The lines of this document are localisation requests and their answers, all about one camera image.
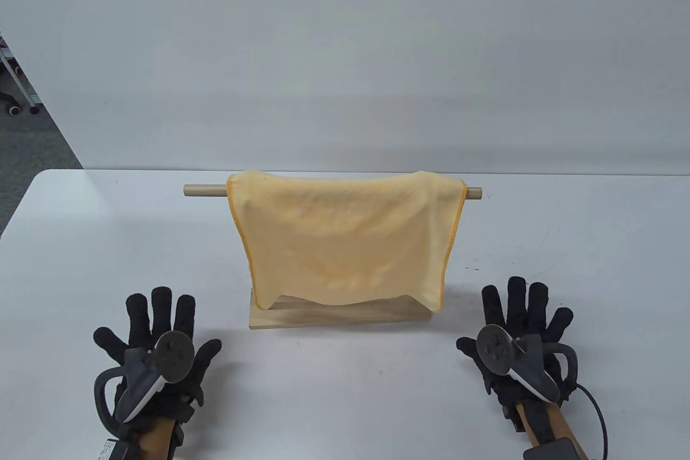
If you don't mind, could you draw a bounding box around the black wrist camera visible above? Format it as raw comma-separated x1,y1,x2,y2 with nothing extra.
488,395,527,434
172,395,205,448

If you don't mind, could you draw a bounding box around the grey hand controller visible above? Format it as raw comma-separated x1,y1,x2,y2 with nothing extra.
477,324,579,404
94,331,195,426

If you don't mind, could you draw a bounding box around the person's right hand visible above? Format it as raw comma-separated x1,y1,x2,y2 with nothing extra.
457,276,578,409

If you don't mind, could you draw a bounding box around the yellow rectangular towel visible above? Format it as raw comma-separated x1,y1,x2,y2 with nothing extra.
226,170,467,314

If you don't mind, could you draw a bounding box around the wooden desktop rack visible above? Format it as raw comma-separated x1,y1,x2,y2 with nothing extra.
183,184,483,330

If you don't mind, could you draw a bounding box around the white metal frame with caster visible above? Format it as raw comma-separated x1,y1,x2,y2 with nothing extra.
0,35,42,115

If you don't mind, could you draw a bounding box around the black left forearm sensor box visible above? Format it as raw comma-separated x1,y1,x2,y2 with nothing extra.
99,438,139,460

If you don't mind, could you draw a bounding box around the grey left hand controller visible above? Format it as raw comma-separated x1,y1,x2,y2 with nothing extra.
94,331,195,426

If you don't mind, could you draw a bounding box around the white desktop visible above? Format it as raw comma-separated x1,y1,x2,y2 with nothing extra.
0,169,690,460

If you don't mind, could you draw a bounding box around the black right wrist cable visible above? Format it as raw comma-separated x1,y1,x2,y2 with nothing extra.
572,383,610,460

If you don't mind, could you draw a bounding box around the grey right hand controller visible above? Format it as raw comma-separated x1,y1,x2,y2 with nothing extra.
477,324,579,404

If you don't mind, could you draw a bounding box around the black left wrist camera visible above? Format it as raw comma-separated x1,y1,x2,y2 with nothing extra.
172,395,205,448

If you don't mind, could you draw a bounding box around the person's left hand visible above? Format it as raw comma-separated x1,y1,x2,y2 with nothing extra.
93,287,223,431

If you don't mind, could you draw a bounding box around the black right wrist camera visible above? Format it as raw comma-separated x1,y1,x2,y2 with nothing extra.
488,395,527,434

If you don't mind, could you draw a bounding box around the black labelled right forearm box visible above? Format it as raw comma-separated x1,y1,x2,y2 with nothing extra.
522,438,581,460

